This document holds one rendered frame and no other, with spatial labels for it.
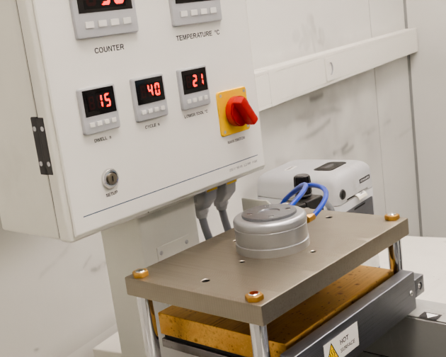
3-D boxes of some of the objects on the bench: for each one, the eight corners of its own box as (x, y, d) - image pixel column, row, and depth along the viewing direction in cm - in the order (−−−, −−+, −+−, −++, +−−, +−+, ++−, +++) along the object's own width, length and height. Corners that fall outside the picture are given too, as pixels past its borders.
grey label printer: (259, 238, 186) (251, 173, 182) (298, 216, 201) (292, 156, 198) (346, 246, 171) (339, 176, 168) (381, 222, 187) (376, 156, 183)
